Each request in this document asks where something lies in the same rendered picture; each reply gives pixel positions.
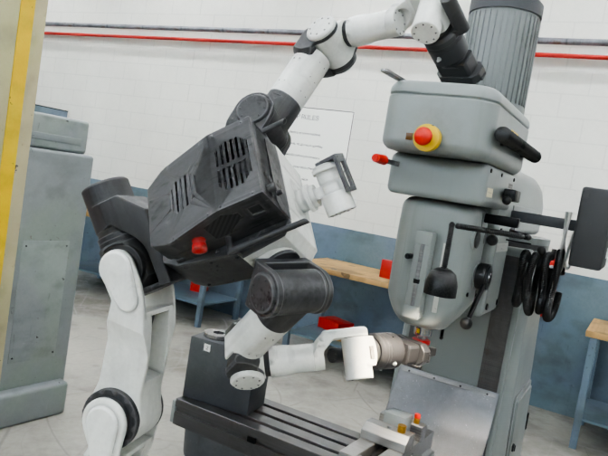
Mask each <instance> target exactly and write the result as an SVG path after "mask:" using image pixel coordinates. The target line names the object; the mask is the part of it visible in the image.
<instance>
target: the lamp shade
mask: <svg viewBox="0 0 608 456"><path fill-rule="evenodd" d="M457 289H458V281H457V275H456V274H455V273H454V272H453V271H452V270H450V269H449V268H443V267H437V268H435V269H433V270H430V272H429V274H428V276H427V277H426V279H425V283H424V288H423V292H424V293H426V294H428V295H432V296H435V297H439V298H445V299H456V295H457Z"/></svg>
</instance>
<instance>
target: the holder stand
mask: <svg viewBox="0 0 608 456"><path fill-rule="evenodd" d="M225 331H226V330H223V329H218V328H208V329H206V330H205V331H204V332H202V333H199V334H196V335H193V336H191V343H190V349H189V355H188V361H187V368H186V373H185V385H184V391H183V396H186V397H189V398H192V399H195V400H198V401H201V402H204V403H207V404H211V405H214V406H218V407H221V408H223V409H226V410H229V411H232V412H235V413H240V414H243V415H248V414H250V413H252V412H253V411H255V410H257V409H258V408H260V407H261V406H263V405H264V399H265V394H266V388H267V383H268V376H266V378H265V381H264V383H263V384H262V385H261V386H260V387H258V388H255V389H252V390H241V389H237V388H235V387H234V386H232V385H231V383H230V380H229V379H228V377H227V376H226V374H225V368H226V367H227V359H225V348H224V337H225Z"/></svg>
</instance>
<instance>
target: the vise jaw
mask: <svg viewBox="0 0 608 456"><path fill-rule="evenodd" d="M414 436H415V433H414V432H409V431H407V430H406V432H405V433H399V432H398V431H397V426H394V425H392V424H390V423H385V422H382V421H380V420H377V419H375V418H373V417H372V418H370V419H368V420H366V421H365V423H364V425H363V427H362V429H361V433H360V437H361V438H363V439H366V440H368V441H371V442H374V443H377V444H379V445H382V446H384V447H386V448H389V449H391V450H394V451H398V452H400V453H402V454H405V453H407V452H408V451H409V450H411V449H412V447H413V441H414Z"/></svg>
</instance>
